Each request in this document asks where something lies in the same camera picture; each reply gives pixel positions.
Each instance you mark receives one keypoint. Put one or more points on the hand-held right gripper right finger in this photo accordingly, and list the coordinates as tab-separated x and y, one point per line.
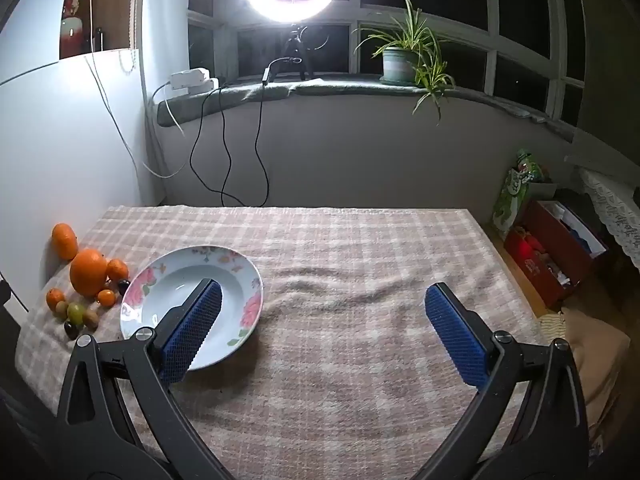
455	335

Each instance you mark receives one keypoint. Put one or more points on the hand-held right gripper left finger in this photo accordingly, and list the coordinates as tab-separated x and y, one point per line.
192	332

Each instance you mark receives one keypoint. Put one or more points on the floral white plate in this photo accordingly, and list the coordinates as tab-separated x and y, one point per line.
170	280

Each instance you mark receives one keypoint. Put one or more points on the small orange kumquat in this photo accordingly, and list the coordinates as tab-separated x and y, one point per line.
106	296
55	298

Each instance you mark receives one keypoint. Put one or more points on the small mandarin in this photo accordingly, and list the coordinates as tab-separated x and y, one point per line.
118	269

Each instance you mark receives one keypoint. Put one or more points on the large orange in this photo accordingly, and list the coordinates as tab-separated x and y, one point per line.
89	272

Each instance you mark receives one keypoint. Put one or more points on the dark grape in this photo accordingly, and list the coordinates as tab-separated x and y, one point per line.
71	330
122	286

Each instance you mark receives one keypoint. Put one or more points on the small brown kiwi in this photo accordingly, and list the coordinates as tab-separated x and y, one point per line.
91	317
61	308

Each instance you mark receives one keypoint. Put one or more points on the red cardboard box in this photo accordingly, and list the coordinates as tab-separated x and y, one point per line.
535	265

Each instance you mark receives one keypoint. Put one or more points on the green grape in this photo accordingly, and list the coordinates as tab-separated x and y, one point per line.
76	313

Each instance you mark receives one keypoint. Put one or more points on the tan cushion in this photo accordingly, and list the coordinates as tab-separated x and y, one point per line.
595	360

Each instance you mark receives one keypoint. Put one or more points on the green snack bag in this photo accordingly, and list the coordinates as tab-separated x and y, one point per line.
512	195

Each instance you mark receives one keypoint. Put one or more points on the mandarin orange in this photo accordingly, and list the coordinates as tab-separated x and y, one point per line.
65	240

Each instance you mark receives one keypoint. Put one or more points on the white lace cloth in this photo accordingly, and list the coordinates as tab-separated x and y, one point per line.
612	205

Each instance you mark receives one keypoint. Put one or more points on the white cabinet panel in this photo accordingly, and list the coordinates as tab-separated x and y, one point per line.
50	150

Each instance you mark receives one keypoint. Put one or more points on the white power strip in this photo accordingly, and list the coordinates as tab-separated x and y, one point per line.
190	78

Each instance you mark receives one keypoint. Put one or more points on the potted spider plant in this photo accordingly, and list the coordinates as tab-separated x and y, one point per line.
397	65

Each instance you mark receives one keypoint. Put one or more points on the black tripod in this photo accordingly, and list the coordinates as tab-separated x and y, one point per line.
296	50

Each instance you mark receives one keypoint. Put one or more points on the red figurine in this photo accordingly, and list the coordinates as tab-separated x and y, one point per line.
72	25

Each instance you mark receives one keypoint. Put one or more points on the white window frame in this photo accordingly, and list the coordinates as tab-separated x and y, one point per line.
465	30

